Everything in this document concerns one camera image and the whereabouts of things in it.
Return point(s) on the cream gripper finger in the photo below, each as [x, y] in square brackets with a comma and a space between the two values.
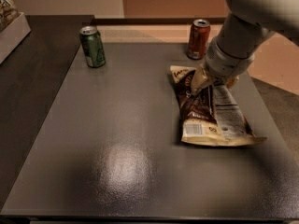
[202, 78]
[231, 81]

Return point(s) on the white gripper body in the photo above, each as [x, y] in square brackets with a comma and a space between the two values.
[224, 63]

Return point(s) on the brown chip bag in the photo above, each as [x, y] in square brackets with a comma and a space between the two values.
[212, 117]

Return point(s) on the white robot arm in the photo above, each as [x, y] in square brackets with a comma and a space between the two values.
[247, 26]

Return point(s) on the red soda can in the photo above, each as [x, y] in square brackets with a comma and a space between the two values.
[199, 35]

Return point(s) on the green soda can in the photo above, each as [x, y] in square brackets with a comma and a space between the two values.
[92, 46]

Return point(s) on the white box with snacks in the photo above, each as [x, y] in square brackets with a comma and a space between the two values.
[14, 27]

